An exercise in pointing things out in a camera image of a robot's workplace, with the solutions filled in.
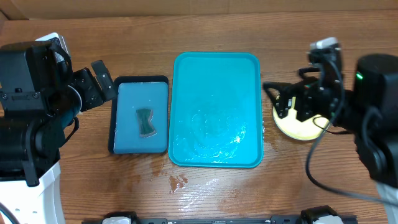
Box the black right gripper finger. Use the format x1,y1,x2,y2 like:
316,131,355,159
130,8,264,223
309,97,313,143
262,82,292,103
274,96,294,119

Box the yellow plate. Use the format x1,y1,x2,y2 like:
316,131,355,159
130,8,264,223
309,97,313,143
272,97,329,141

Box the green scrubbing sponge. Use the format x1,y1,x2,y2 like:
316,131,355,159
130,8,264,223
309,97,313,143
136,108,156,138

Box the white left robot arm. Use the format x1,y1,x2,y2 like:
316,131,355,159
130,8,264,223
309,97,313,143
1,60,116,223

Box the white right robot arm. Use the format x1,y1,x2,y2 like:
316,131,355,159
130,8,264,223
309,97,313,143
262,50,397,223

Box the small black water tray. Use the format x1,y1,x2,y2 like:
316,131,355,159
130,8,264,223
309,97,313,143
108,75,169,154

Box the large teal serving tray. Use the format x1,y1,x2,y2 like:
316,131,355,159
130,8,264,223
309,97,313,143
168,52,264,169

